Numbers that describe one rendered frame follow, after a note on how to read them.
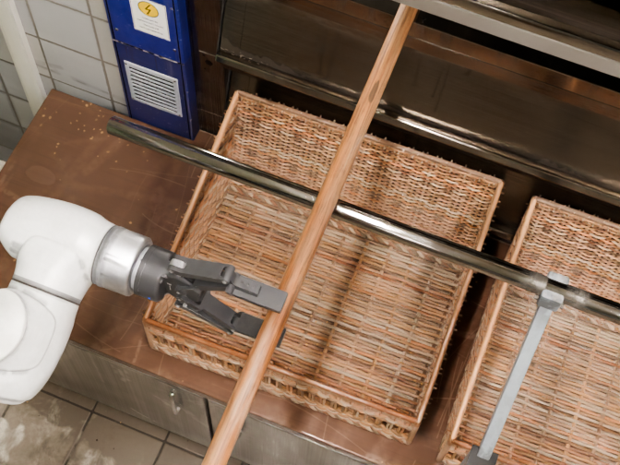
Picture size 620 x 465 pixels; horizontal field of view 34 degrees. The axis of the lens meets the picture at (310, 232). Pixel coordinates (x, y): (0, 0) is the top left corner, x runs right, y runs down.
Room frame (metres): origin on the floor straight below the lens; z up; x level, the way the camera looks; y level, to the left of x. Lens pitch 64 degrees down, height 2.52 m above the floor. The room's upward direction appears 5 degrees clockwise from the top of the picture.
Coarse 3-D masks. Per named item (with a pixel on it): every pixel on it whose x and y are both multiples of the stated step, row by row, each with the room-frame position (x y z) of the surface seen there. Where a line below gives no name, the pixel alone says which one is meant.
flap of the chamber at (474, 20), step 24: (408, 0) 0.91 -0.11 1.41; (432, 0) 0.91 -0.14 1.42; (504, 0) 0.92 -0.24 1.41; (528, 0) 0.93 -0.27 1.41; (552, 0) 0.94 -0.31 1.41; (576, 0) 0.94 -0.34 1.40; (600, 0) 0.95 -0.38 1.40; (480, 24) 0.88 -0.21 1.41; (504, 24) 0.88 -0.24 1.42; (576, 24) 0.89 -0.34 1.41; (600, 24) 0.90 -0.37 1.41; (552, 48) 0.85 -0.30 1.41; (576, 48) 0.85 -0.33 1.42
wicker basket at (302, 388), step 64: (256, 128) 1.07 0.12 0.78; (320, 128) 1.05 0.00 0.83; (256, 192) 1.02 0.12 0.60; (384, 192) 0.98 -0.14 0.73; (448, 192) 0.96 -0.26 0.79; (192, 256) 0.85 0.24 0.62; (256, 256) 0.88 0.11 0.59; (320, 256) 0.89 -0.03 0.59; (384, 256) 0.90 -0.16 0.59; (192, 320) 0.73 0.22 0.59; (320, 320) 0.75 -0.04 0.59; (384, 320) 0.76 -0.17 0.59; (448, 320) 0.74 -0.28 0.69; (320, 384) 0.57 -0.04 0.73; (384, 384) 0.63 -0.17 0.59
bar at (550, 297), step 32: (128, 128) 0.81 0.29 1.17; (192, 160) 0.77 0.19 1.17; (224, 160) 0.77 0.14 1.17; (288, 192) 0.72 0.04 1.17; (352, 224) 0.69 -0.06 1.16; (384, 224) 0.68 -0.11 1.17; (448, 256) 0.64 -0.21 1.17; (480, 256) 0.64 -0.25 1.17; (544, 288) 0.60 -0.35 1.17; (576, 288) 0.61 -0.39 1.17; (544, 320) 0.57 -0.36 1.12; (608, 320) 0.57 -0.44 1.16; (512, 384) 0.50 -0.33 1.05; (480, 448) 0.42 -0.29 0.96
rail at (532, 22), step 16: (448, 0) 0.90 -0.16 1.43; (464, 0) 0.90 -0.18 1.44; (480, 0) 0.90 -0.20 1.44; (496, 0) 0.90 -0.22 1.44; (496, 16) 0.88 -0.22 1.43; (512, 16) 0.88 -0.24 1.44; (528, 16) 0.88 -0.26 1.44; (544, 32) 0.86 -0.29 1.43; (560, 32) 0.86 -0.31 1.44; (576, 32) 0.86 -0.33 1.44; (592, 32) 0.86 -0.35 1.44; (592, 48) 0.84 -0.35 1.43; (608, 48) 0.84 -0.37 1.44
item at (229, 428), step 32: (384, 64) 0.95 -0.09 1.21; (352, 128) 0.82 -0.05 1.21; (352, 160) 0.77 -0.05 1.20; (320, 192) 0.71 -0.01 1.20; (320, 224) 0.66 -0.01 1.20; (288, 288) 0.55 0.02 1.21; (256, 352) 0.46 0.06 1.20; (256, 384) 0.41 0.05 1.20; (224, 416) 0.37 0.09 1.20; (224, 448) 0.32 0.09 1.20
